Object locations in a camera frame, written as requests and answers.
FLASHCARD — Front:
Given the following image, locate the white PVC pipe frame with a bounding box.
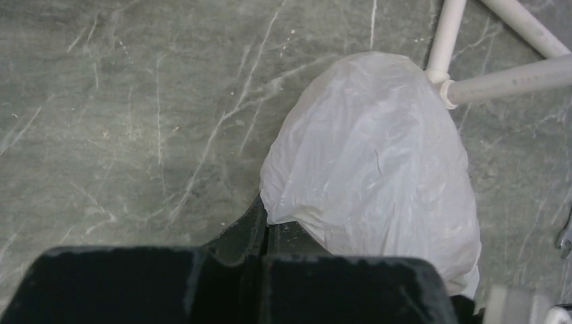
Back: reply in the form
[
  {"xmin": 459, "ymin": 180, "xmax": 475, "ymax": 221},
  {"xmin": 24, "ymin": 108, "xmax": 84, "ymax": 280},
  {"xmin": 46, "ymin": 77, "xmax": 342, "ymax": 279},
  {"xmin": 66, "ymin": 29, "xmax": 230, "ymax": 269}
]
[{"xmin": 425, "ymin": 1, "xmax": 571, "ymax": 109}]

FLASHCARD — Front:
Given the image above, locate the white plastic bag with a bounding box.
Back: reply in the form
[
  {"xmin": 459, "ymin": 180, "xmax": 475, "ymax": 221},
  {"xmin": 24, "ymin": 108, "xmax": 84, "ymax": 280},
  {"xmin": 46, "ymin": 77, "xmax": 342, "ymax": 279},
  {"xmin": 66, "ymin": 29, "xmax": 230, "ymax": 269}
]
[{"xmin": 260, "ymin": 51, "xmax": 482, "ymax": 298}]

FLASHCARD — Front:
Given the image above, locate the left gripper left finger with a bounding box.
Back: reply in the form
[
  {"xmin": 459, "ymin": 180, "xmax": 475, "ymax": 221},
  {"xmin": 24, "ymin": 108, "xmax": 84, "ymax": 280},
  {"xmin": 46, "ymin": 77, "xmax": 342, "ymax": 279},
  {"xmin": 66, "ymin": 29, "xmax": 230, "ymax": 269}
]
[{"xmin": 1, "ymin": 198, "xmax": 268, "ymax": 323}]

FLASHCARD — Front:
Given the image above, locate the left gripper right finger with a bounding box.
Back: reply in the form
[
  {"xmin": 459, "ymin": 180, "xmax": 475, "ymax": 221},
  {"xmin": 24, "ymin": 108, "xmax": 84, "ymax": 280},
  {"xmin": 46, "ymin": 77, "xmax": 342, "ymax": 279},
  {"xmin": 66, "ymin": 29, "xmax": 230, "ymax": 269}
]
[{"xmin": 261, "ymin": 225, "xmax": 458, "ymax": 323}]

